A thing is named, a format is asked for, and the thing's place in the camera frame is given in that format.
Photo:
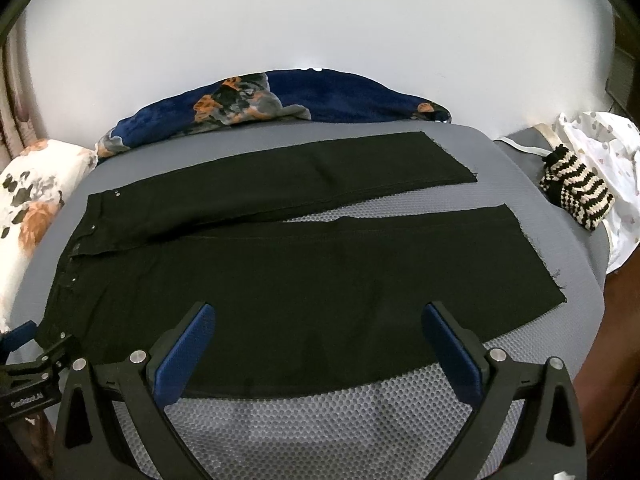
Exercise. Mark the beige curtain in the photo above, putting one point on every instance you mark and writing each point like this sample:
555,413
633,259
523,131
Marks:
18,132

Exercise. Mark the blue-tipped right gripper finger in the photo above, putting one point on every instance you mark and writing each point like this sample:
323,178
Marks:
20,335

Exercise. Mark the white patterned cloth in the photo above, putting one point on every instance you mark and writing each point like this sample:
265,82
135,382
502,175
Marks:
608,144

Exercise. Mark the navy floral blanket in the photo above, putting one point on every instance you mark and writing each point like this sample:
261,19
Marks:
273,96

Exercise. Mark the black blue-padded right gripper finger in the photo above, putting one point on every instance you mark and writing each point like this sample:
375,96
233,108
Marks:
548,441
91,441

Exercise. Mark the black pants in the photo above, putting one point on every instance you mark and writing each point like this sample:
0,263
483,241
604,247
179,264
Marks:
303,305

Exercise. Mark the white floral pillow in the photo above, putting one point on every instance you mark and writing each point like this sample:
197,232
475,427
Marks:
34,188

